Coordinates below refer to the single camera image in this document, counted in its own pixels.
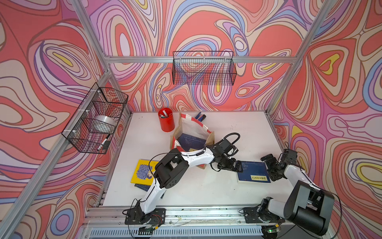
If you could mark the blue book under yellow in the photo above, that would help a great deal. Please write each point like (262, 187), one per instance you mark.
(143, 188)

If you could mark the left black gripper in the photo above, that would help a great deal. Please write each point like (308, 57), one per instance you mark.
(231, 167)

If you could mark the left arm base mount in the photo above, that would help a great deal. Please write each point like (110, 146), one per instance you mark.
(135, 216)

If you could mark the back black wire basket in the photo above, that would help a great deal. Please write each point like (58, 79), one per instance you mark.
(204, 68)

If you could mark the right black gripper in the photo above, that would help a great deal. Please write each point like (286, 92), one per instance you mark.
(274, 176)

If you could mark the purple book yellow label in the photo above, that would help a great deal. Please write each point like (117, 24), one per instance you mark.
(191, 143)

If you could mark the silver tape roll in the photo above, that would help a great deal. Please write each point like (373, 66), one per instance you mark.
(103, 124)

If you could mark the yellow cover book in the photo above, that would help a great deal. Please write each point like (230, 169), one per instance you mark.
(143, 173)

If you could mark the red pen holder cup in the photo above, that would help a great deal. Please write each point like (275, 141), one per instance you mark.
(166, 119)

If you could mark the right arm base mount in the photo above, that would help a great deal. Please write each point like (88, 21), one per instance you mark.
(261, 214)

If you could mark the white marker in basket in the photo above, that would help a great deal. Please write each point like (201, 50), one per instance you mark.
(105, 144)

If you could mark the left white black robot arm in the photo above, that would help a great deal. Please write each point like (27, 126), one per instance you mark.
(171, 168)

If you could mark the black wire basket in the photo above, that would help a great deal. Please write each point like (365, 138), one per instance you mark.
(98, 101)
(204, 68)

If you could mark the blue book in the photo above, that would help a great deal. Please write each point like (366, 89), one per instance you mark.
(143, 188)
(253, 172)

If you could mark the left black wire basket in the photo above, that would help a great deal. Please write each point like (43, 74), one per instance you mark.
(98, 101)

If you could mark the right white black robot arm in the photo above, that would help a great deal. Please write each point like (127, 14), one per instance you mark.
(308, 206)

